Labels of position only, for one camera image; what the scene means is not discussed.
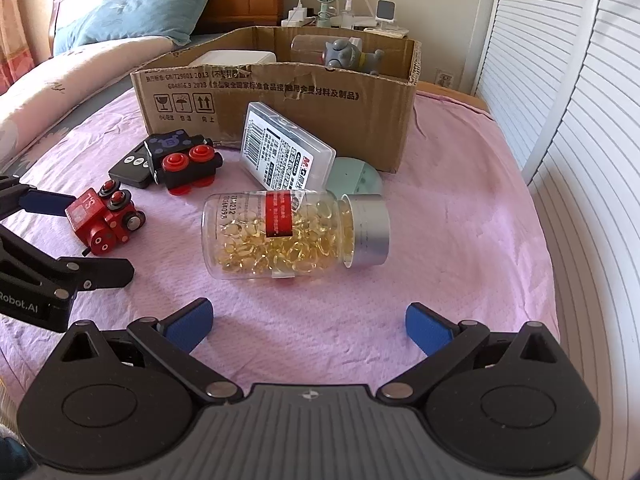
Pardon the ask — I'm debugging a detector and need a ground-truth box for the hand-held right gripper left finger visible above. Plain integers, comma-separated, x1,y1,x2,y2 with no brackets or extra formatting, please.
47,298,246,406

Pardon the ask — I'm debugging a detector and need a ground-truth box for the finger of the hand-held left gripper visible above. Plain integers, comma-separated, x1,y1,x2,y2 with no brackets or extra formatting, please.
0,225,135,296
0,175,76,220

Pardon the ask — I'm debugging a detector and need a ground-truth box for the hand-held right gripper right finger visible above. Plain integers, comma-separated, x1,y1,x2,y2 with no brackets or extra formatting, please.
377,302,573,406

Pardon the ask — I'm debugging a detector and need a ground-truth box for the red toy train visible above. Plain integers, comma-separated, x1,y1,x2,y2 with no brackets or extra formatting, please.
65,180,147,256

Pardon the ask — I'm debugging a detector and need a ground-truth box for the clear capsule bottle silver cap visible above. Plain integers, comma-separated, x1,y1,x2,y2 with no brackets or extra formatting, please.
201,191,391,281

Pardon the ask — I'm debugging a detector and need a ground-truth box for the brown cardboard box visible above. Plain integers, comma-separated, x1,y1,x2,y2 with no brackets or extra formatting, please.
130,26,422,175

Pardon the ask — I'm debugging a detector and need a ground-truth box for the white plastic container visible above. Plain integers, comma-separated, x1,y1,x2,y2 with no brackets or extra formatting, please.
202,50,278,67

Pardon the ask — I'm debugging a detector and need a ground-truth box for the grey elephant toy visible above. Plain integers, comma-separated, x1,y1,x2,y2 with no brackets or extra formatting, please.
322,37,386,76

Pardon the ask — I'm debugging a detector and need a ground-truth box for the clear plastic cup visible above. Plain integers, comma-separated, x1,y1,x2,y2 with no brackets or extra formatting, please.
291,35,333,66

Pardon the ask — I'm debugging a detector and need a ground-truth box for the pink towel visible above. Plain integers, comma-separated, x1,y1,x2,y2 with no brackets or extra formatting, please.
0,87,556,411

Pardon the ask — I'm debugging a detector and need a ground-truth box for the black remote control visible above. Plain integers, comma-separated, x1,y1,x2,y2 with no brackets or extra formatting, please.
108,141,153,190

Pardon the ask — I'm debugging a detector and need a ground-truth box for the pink floral quilt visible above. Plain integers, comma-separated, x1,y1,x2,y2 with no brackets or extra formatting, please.
0,35,176,171

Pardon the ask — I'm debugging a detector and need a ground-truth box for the black toy train car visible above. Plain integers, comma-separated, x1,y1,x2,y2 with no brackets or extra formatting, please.
144,130,224,196

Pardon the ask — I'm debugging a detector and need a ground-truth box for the orange patterned cloth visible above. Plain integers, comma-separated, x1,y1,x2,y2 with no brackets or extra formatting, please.
0,0,51,96

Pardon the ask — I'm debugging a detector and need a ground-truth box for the pale green round case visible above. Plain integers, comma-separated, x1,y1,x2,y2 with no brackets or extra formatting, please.
327,157,385,196

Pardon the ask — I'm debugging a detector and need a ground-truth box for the wide white louvered closet door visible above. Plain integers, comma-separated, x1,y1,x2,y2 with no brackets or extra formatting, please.
525,0,640,461

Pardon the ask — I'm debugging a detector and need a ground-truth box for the clear plastic case with label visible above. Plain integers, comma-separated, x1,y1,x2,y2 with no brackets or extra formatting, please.
239,101,337,193

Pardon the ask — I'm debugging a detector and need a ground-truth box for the blue pillow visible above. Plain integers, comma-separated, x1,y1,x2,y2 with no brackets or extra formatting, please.
52,0,222,56

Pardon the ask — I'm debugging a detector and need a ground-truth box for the grey floral bed sheet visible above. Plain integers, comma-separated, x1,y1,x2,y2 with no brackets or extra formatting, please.
0,31,226,171

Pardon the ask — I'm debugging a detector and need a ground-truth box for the narrow white louvered closet door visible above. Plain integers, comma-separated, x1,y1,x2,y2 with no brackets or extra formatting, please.
470,0,603,171

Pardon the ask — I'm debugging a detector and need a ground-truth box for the wooden bed frame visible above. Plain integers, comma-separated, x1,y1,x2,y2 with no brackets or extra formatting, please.
417,82,493,116

